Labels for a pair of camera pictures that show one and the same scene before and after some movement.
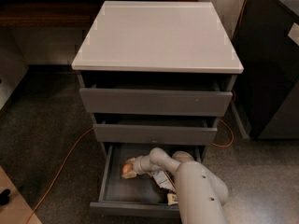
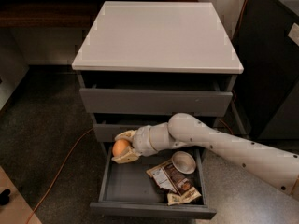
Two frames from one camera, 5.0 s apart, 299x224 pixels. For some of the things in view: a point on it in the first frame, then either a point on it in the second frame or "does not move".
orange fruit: [127, 167] → [118, 147]
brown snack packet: [163, 180] does not move
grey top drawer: [112, 101] does not move
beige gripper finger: [129, 175] → [129, 156]
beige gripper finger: [130, 161] → [129, 135]
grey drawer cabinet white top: [157, 74] does not move
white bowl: [182, 156] does not move
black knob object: [5, 197] does not move
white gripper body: [139, 166] → [141, 141]
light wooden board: [17, 210] does not move
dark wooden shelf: [65, 11] does not move
